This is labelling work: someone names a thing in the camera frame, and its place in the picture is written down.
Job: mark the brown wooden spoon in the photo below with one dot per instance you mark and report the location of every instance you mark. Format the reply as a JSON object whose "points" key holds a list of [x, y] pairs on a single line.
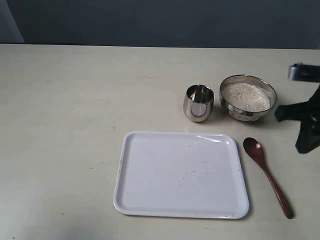
{"points": [[256, 152]]}

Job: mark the stainless steel cup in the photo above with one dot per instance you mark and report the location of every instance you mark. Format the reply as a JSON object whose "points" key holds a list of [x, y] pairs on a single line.
{"points": [[198, 103]]}

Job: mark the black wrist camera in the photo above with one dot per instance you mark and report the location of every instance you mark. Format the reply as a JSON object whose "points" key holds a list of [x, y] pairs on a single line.
{"points": [[304, 72]]}

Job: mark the steel bowl with rice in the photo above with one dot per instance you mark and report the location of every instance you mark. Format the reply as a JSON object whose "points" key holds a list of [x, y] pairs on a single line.
{"points": [[246, 98]]}

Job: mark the white rectangular tray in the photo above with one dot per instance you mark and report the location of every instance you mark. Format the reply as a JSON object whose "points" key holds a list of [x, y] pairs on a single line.
{"points": [[180, 175]]}

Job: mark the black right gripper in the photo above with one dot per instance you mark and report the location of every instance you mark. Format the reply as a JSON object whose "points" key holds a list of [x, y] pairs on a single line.
{"points": [[309, 134]]}

